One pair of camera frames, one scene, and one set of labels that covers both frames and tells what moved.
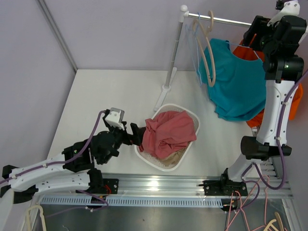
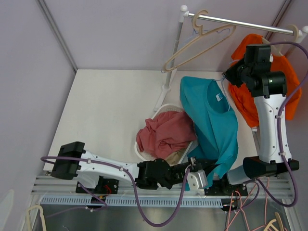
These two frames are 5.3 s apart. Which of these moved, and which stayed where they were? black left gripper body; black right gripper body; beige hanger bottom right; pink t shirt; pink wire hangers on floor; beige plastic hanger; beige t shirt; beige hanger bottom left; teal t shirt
Moved: teal t shirt; black right gripper body; beige plastic hanger; black left gripper body
Stayed: pink t shirt; beige hanger bottom right; beige t shirt; beige hanger bottom left; pink wire hangers on floor
